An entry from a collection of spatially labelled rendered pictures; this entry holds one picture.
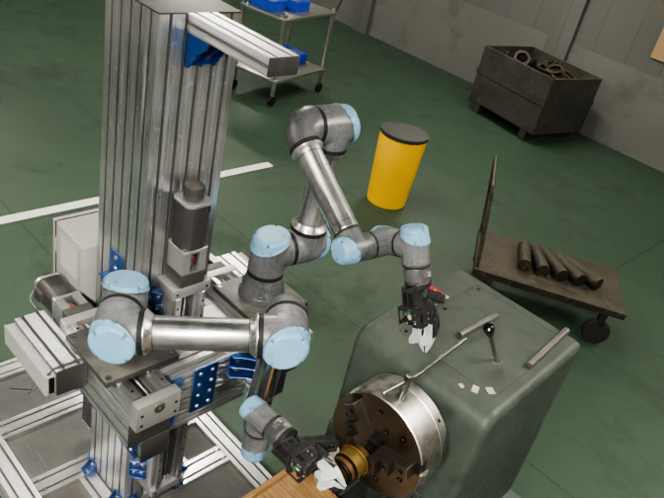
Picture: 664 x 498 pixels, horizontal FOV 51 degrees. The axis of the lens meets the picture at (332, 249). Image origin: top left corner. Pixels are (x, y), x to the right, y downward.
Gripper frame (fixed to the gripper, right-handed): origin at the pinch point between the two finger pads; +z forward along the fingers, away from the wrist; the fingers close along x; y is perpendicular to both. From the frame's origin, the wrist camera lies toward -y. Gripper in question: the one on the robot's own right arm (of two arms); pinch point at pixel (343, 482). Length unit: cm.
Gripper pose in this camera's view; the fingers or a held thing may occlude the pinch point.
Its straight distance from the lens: 187.8
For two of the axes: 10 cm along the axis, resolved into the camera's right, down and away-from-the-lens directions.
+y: -6.7, 2.7, -6.9
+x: 2.0, -8.3, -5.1
